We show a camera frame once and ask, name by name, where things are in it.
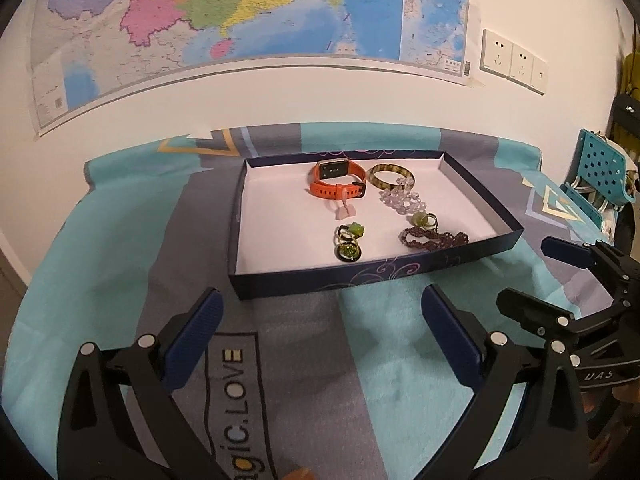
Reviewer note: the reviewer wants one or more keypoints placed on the teal grey patterned cloth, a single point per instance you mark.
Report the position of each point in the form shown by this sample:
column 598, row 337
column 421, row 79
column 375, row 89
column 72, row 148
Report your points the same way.
column 347, row 382

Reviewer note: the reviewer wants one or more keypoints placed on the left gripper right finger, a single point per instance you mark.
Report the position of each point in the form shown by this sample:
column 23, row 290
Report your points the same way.
column 549, row 436

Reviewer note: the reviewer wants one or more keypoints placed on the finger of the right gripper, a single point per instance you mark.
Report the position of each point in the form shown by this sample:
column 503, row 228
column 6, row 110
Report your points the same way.
column 616, row 272
column 554, row 323

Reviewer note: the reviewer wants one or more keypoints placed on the hand holding left gripper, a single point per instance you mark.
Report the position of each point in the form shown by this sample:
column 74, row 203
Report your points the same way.
column 299, row 474

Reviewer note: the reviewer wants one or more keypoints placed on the dark blue shallow box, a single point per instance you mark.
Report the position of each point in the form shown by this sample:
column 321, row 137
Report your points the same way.
column 283, row 240

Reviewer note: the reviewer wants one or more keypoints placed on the colourful wall map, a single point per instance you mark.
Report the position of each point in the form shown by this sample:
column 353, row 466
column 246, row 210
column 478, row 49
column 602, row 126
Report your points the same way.
column 84, row 52

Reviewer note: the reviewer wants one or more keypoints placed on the teal perforated chair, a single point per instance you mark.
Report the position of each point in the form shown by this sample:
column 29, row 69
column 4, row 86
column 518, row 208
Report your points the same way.
column 603, row 182

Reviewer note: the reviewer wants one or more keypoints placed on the orange smart watch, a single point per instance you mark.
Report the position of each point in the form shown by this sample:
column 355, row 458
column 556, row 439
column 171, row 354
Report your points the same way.
column 338, row 179

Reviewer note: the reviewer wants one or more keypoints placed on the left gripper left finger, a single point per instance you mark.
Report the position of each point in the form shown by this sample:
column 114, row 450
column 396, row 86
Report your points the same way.
column 96, row 438

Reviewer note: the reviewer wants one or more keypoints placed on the tortoiseshell bangle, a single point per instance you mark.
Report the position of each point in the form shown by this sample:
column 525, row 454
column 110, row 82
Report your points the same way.
column 389, row 177

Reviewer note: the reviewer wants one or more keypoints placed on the white wall socket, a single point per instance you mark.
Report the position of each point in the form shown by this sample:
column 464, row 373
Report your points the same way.
column 540, row 76
column 496, row 54
column 521, row 68

